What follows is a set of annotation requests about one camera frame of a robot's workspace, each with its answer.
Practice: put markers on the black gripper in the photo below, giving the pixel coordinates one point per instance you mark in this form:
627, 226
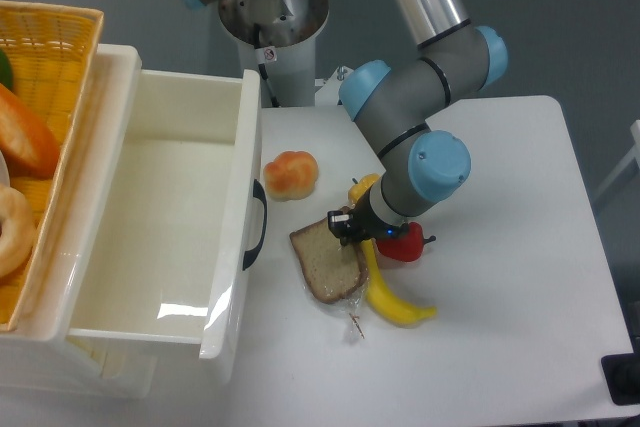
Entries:
363, 223

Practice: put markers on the bagged toast slice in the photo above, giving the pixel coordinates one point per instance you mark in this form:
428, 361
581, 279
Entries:
335, 275

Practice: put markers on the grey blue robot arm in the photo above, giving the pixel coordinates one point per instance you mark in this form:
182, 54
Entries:
389, 106

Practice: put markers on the yellow bell pepper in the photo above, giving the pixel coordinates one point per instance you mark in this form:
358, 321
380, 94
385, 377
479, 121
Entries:
361, 186

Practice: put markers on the red bell pepper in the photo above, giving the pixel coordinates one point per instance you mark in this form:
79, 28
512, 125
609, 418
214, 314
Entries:
407, 248

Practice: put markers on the yellow banana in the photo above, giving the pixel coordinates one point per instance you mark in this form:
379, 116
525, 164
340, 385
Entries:
385, 302

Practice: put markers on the orange bread roll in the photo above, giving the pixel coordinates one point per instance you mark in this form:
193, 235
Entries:
292, 175

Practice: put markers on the white plastic drawer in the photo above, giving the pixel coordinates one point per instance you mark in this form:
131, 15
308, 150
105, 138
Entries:
182, 220

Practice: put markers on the black device at edge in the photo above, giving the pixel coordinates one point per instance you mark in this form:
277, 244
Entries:
622, 377

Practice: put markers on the orange baguette loaf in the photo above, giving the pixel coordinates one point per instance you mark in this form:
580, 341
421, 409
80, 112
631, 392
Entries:
26, 141

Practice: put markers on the beige bagel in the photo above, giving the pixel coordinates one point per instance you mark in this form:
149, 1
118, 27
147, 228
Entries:
18, 229

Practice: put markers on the white drawer cabinet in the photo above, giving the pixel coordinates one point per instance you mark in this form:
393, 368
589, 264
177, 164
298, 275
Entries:
41, 353

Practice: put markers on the yellow wicker basket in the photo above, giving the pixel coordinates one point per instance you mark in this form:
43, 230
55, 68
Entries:
50, 49

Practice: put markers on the green vegetable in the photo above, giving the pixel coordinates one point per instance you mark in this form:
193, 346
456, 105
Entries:
6, 71

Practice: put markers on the white frame at right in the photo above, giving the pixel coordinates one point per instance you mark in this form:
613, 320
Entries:
626, 169

